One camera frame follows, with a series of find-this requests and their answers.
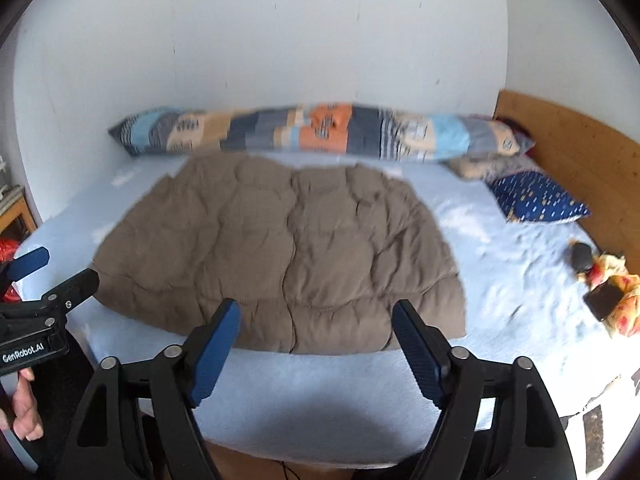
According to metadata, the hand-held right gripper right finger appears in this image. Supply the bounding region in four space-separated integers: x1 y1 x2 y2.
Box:
391 299 578 480

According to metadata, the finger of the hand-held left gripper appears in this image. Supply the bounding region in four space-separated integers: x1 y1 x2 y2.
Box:
40 268 100 317
0 247 51 291

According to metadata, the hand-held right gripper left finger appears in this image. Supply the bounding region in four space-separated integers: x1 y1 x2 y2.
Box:
59 298 242 480

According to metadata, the brown puffer jacket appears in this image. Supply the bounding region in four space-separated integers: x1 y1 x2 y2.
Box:
91 154 468 356

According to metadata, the person's left hand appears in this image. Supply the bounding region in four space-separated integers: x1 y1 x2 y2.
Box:
0 367 43 441

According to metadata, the red bag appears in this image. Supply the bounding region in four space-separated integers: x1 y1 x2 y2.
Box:
0 239 21 303

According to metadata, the wooden shelf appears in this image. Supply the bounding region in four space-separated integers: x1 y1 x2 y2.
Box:
0 185 38 241

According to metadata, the light blue cloud bed sheet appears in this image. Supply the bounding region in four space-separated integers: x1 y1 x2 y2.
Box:
15 152 640 466

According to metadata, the black pouch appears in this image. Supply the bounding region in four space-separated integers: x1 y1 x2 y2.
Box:
570 242 593 273

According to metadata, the black phone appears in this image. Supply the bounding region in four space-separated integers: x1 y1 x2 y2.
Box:
582 284 626 322

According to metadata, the navy patterned pillow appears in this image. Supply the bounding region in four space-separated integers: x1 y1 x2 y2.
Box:
486 171 591 223

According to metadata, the beige pillow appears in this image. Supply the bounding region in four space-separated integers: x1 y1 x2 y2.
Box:
447 154 538 181

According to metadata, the yellow floral cloth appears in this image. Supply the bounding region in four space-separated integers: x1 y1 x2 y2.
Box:
575 254 640 338

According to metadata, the patchwork quilt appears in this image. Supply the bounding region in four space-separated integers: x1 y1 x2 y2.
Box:
107 102 536 163

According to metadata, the wooden headboard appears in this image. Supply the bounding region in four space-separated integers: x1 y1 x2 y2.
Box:
492 89 640 276

